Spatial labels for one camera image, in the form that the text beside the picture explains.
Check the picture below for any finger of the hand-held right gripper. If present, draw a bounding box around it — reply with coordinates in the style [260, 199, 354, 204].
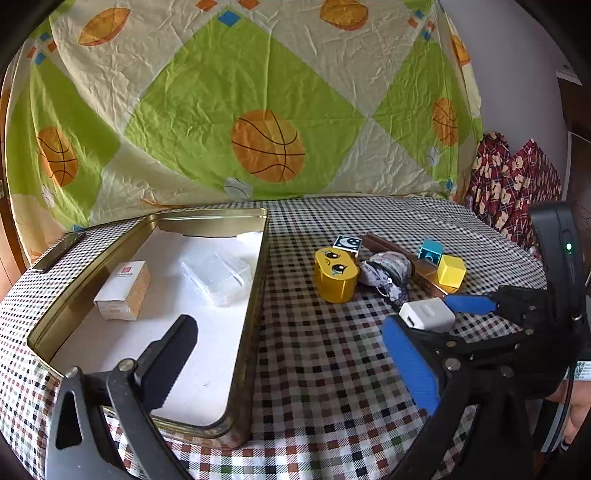
[444, 285, 550, 326]
[409, 327, 539, 361]

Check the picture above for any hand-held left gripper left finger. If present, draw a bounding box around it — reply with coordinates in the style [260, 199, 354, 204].
[45, 315, 199, 480]

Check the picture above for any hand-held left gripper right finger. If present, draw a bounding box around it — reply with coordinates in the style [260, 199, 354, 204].
[382, 316, 539, 480]

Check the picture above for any white plug adapter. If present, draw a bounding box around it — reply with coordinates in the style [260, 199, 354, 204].
[399, 298, 456, 333]

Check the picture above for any copper metal case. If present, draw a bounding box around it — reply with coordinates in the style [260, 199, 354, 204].
[411, 258, 451, 298]

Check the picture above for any gold metal tin box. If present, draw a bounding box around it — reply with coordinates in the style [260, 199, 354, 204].
[27, 208, 271, 450]

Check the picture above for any yellow emoji face box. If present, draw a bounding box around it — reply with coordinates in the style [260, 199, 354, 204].
[315, 247, 358, 304]

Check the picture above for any person's right hand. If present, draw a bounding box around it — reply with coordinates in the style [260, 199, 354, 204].
[566, 378, 591, 445]

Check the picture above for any yellow plastic cube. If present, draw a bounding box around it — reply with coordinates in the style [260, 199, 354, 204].
[436, 255, 467, 292]

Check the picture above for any teal plastic block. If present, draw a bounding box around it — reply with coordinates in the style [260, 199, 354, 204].
[419, 239, 445, 264]

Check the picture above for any white and orange small box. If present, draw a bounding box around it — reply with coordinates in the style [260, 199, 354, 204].
[93, 261, 152, 321]

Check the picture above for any clear plastic box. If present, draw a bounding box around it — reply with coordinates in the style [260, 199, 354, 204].
[181, 251, 254, 308]

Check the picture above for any floral coin purse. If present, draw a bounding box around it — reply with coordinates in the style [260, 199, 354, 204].
[359, 252, 413, 305]

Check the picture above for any checkered tablecloth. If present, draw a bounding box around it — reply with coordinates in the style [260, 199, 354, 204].
[0, 194, 550, 480]

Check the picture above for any brown folding comb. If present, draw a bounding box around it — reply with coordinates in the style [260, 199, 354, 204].
[362, 232, 419, 266]

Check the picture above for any red plaid bear cloth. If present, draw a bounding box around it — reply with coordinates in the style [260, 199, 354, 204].
[464, 131, 564, 259]

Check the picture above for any moon print white cube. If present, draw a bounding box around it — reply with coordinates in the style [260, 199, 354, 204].
[333, 234, 362, 257]

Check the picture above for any wooden wardrobe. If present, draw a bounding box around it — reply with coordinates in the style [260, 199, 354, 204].
[556, 74, 591, 139]

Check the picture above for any basketball print quilt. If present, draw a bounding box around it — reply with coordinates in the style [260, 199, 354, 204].
[4, 0, 485, 232]

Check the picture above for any wooden bed frame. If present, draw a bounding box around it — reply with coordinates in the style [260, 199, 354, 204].
[0, 182, 28, 278]

